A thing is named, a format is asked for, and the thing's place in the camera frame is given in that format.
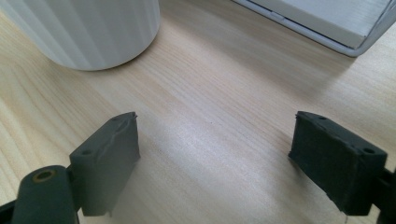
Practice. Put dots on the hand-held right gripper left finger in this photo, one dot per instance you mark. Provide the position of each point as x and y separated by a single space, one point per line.
102 168

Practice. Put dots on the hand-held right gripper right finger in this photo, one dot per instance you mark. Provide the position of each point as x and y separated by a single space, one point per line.
339 168

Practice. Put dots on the white flat box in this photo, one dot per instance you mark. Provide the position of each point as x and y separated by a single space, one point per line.
330 21

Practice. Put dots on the white ribbed round container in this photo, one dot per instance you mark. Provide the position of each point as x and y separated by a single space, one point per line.
90 31

